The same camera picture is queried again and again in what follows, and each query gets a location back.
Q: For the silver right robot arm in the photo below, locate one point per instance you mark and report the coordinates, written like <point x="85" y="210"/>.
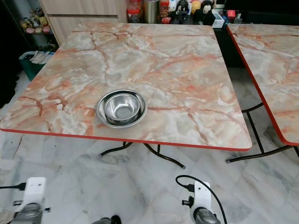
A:
<point x="208" y="217"/>

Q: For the green plastic storage bin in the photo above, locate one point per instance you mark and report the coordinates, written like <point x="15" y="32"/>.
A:
<point x="33" y="67"/>

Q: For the small plush toy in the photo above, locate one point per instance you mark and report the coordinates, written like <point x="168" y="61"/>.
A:
<point x="27" y="26"/>
<point x="41" y="23"/>

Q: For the wide stainless steel dish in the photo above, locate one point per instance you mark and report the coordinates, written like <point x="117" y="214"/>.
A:
<point x="107" y="123"/>

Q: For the light wooden cabinet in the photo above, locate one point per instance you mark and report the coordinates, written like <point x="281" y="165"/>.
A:
<point x="88" y="16"/>

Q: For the red lid jar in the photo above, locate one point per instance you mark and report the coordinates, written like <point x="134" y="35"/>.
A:
<point x="134" y="11"/>

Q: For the metal canister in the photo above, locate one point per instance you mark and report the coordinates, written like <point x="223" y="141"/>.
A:
<point x="151" y="11"/>

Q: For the yellow round toy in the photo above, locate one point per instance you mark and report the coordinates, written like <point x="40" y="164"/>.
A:
<point x="194" y="6"/>

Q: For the small white box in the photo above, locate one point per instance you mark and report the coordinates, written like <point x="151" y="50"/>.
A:
<point x="218" y="19"/>

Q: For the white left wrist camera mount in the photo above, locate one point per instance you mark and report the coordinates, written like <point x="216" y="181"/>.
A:
<point x="35" y="190"/>

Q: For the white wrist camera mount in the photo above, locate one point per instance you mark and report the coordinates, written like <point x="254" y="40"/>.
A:
<point x="35" y="190"/>
<point x="202" y="197"/>

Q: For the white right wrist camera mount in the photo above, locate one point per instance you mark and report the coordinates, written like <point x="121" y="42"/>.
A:
<point x="202" y="197"/>

